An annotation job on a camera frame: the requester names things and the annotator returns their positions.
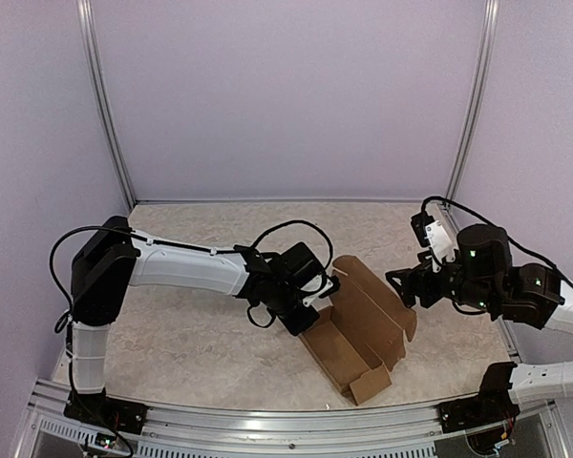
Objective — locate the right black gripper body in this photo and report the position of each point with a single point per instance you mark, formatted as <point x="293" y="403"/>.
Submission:
<point x="472" y="292"/>

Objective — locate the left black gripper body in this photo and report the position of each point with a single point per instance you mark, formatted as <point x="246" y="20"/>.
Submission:
<point x="281" y="307"/>

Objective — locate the brown cardboard box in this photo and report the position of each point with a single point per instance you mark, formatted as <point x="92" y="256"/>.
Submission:
<point x="362" y="335"/>

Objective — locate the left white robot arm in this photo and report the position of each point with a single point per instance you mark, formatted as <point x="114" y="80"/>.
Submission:
<point x="117" y="258"/>

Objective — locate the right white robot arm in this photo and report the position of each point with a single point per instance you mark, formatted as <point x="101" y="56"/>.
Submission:
<point x="540" y="297"/>

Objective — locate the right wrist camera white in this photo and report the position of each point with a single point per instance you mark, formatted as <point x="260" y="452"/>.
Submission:
<point x="432" y="235"/>

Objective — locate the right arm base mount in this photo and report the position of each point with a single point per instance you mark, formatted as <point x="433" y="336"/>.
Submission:
<point x="491" y="404"/>

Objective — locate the front aluminium frame rail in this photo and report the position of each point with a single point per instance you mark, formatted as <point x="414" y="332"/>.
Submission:
<point x="187" y="431"/>

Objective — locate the right aluminium frame post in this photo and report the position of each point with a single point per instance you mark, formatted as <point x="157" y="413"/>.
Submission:
<point x="482" y="68"/>

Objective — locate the aluminium frame post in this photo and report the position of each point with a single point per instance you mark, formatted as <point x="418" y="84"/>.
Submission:
<point x="85" y="14"/>
<point x="482" y="68"/>

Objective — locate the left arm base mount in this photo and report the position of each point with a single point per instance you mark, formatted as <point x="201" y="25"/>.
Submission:
<point x="107" y="412"/>

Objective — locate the left aluminium frame post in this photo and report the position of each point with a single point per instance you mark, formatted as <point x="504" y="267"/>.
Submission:
<point x="85" y="14"/>

